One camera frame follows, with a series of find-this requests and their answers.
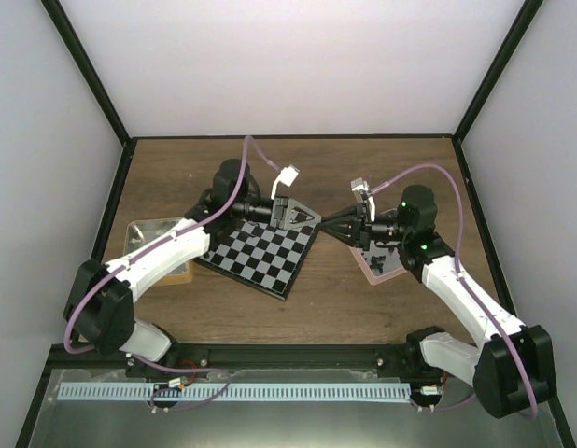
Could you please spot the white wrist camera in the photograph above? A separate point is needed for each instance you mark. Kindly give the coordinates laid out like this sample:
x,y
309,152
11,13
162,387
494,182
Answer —
x,y
364,196
286,177

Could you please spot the light blue slotted cable duct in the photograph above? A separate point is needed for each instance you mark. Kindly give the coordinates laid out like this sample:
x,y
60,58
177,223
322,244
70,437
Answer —
x,y
366,392

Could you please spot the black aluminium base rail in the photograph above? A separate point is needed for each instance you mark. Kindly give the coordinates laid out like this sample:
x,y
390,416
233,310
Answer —
x,y
387,360

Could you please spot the orange rimmed metal tray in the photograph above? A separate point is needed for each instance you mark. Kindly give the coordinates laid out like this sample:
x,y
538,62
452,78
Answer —
x,y
142,232

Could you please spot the black and white chessboard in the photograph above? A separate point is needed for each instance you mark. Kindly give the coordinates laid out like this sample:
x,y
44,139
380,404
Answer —
x,y
262,257

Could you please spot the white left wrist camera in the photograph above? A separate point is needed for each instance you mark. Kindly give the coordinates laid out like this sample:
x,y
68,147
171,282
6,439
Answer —
x,y
286,177

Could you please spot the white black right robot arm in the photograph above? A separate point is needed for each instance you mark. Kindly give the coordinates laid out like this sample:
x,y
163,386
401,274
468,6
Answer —
x,y
509,365

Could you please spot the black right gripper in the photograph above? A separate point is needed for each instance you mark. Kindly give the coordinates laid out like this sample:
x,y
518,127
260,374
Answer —
x,y
358,230

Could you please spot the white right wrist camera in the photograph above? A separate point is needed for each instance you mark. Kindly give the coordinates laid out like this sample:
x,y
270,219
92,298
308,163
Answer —
x,y
364,196

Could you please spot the pink rimmed metal tray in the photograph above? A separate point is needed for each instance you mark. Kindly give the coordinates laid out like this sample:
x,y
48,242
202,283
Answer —
x,y
359,257

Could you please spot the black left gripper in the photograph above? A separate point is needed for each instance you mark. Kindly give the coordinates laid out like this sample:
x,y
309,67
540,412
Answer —
x,y
279,223

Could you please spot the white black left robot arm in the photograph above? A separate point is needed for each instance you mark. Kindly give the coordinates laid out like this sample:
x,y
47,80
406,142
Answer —
x,y
99,312

